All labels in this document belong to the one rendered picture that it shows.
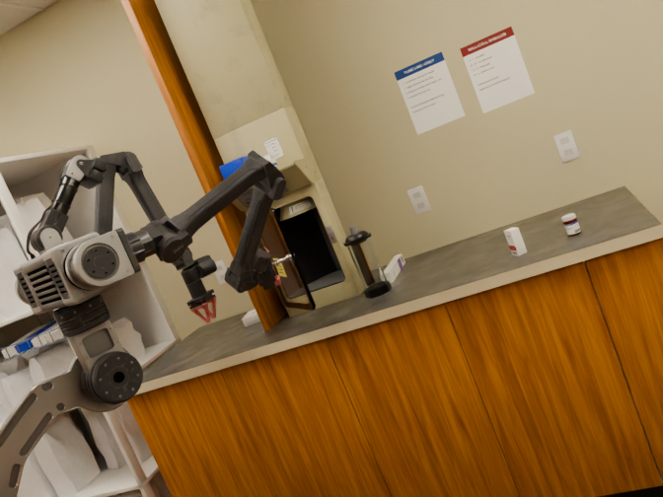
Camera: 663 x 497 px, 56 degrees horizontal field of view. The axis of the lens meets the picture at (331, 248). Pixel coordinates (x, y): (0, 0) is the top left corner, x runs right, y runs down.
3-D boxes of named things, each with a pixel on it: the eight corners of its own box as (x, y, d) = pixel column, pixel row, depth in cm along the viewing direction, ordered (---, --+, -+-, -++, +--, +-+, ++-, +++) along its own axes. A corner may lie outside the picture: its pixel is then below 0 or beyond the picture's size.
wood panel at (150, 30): (304, 292, 296) (182, 4, 277) (309, 290, 295) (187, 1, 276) (264, 330, 250) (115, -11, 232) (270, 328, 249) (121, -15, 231)
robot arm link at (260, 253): (223, 277, 208) (240, 292, 204) (234, 248, 204) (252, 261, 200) (248, 273, 218) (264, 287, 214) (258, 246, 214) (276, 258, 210)
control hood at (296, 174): (243, 210, 250) (233, 187, 248) (315, 181, 238) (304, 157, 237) (231, 216, 239) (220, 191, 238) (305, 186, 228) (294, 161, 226)
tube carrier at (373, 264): (369, 289, 242) (348, 238, 239) (395, 281, 238) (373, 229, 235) (360, 299, 233) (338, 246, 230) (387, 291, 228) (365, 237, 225)
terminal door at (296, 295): (286, 306, 254) (248, 214, 249) (316, 310, 226) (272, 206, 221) (284, 307, 254) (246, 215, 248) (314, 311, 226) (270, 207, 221)
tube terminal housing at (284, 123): (308, 298, 279) (239, 134, 269) (374, 276, 268) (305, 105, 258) (289, 318, 256) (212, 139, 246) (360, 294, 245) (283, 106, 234)
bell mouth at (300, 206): (289, 215, 265) (283, 203, 264) (326, 200, 259) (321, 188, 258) (273, 224, 249) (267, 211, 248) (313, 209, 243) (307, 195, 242)
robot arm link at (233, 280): (252, 164, 190) (276, 180, 184) (265, 162, 194) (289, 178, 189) (218, 280, 209) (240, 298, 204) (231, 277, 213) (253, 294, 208)
